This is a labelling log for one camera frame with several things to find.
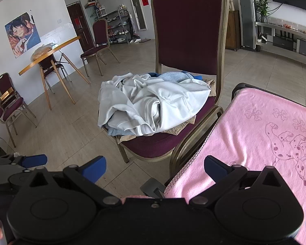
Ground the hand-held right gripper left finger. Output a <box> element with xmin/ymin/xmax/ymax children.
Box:
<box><xmin>23</xmin><ymin>156</ymin><xmax>123</xmax><ymax>209</ymax></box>

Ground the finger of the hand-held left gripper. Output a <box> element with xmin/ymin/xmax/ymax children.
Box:
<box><xmin>5</xmin><ymin>154</ymin><xmax>48</xmax><ymax>174</ymax></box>

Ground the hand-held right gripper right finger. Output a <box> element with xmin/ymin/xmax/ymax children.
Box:
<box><xmin>189</xmin><ymin>155</ymin><xmax>287</xmax><ymax>208</ymax></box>

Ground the white sweatshirt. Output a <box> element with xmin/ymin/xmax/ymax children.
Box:
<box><xmin>97</xmin><ymin>73</ymin><xmax>212</xmax><ymax>136</ymax></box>

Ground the pink printed blanket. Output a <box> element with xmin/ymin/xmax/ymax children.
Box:
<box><xmin>164</xmin><ymin>88</ymin><xmax>306</xmax><ymax>245</ymax></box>

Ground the beige cloth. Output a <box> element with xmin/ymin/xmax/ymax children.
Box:
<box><xmin>203</xmin><ymin>79</ymin><xmax>217</xmax><ymax>97</ymax></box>

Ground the blue garment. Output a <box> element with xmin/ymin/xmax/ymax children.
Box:
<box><xmin>148</xmin><ymin>70</ymin><xmax>203</xmax><ymax>81</ymax></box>

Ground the dark metal chair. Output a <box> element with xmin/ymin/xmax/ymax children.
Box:
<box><xmin>38</xmin><ymin>53</ymin><xmax>72</xmax><ymax>90</ymax></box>

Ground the clear plastic bag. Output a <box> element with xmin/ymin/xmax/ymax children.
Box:
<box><xmin>31</xmin><ymin>44</ymin><xmax>59</xmax><ymax>62</ymax></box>

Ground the round wooden table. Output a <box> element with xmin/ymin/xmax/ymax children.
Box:
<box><xmin>19</xmin><ymin>36</ymin><xmax>91</xmax><ymax>111</ymax></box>

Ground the wooden cabinet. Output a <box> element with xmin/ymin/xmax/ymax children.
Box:
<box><xmin>226</xmin><ymin>10</ymin><xmax>241</xmax><ymax>51</ymax></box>

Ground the shoe rack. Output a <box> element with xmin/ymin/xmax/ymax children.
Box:
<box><xmin>102</xmin><ymin>9</ymin><xmax>132</xmax><ymax>44</ymax></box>

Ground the black electronics box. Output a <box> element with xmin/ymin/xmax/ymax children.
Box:
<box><xmin>273</xmin><ymin>34</ymin><xmax>294</xmax><ymax>51</ymax></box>

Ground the dark red door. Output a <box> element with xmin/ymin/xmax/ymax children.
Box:
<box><xmin>67</xmin><ymin>2</ymin><xmax>95</xmax><ymax>53</ymax></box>

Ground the large maroon banquet chair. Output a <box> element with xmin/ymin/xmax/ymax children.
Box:
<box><xmin>102</xmin><ymin>0</ymin><xmax>231</xmax><ymax>182</ymax></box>

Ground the small silver speaker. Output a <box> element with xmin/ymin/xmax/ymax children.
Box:
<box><xmin>296</xmin><ymin>38</ymin><xmax>306</xmax><ymax>58</ymax></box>

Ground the silver tower speaker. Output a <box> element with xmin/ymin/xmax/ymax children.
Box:
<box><xmin>237</xmin><ymin>0</ymin><xmax>258</xmax><ymax>51</ymax></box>

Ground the metal television stand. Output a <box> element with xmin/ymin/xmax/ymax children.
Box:
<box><xmin>255</xmin><ymin>22</ymin><xmax>306</xmax><ymax>68</ymax></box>

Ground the white metal rack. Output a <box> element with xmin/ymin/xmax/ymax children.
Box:
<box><xmin>85</xmin><ymin>0</ymin><xmax>108</xmax><ymax>22</ymax></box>

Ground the potted green plant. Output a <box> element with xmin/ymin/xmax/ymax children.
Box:
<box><xmin>256</xmin><ymin>0</ymin><xmax>271</xmax><ymax>23</ymax></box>

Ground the standing mirror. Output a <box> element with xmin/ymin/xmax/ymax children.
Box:
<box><xmin>127</xmin><ymin>0</ymin><xmax>147</xmax><ymax>31</ymax></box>

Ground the wall poster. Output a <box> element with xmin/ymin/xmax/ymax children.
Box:
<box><xmin>4</xmin><ymin>12</ymin><xmax>41</xmax><ymax>59</ymax></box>

